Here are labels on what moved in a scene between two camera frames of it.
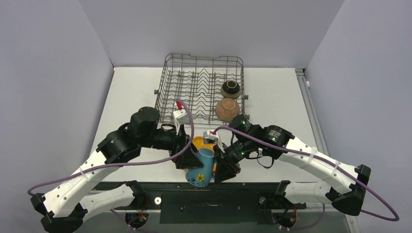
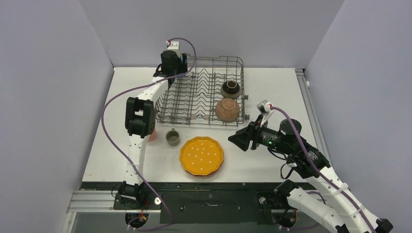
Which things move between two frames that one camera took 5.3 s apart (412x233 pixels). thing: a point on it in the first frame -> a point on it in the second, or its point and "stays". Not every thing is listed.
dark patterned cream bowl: x=231 y=89 stays
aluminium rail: x=311 y=110 stays
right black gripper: x=222 y=159 -> x=252 y=137
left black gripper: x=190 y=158 -> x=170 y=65
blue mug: x=201 y=176 -> x=183 y=63
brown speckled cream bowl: x=226 y=108 stays
